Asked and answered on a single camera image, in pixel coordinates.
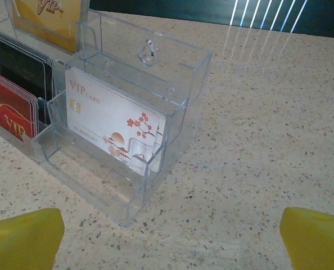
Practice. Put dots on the black card stack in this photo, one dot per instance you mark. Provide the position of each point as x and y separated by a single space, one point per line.
20 64

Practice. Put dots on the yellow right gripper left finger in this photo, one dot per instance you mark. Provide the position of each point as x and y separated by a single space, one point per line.
20 242

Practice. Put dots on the red VIP card stack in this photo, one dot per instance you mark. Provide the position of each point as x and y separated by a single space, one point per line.
6 104

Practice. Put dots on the clear plastic bag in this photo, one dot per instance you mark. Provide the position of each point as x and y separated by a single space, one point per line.
161 92

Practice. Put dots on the gold VIP card stack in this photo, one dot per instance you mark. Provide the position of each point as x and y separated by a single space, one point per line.
49 25

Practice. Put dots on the white VIP card with blossoms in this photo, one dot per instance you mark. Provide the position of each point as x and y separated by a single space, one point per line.
105 112

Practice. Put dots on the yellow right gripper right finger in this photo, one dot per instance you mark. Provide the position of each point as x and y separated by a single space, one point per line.
316 242

